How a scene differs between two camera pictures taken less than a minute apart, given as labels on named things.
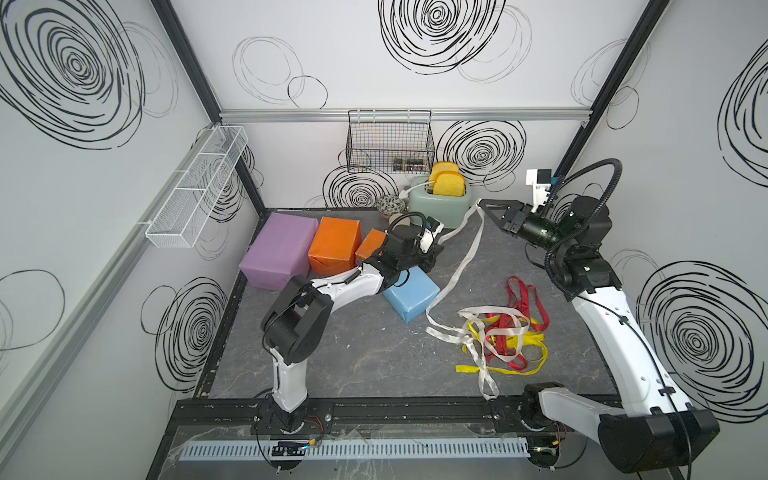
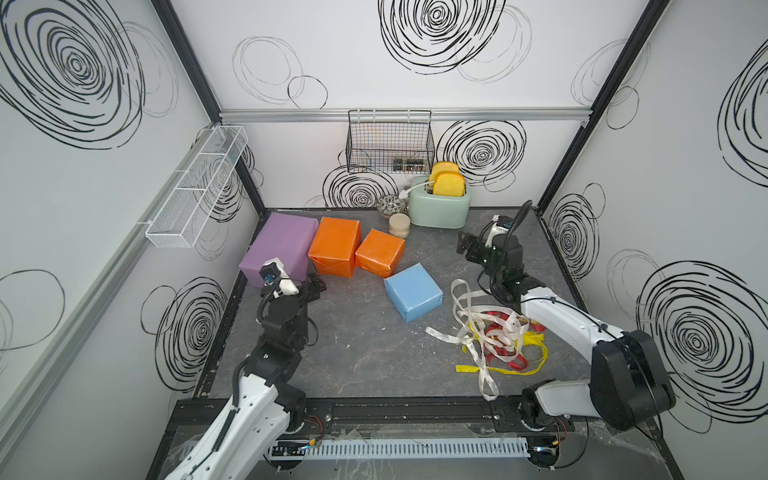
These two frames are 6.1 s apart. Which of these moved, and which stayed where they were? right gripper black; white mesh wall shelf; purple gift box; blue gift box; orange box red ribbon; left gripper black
Moved: left gripper black; right gripper black
Stayed: orange box red ribbon; white mesh wall shelf; blue gift box; purple gift box
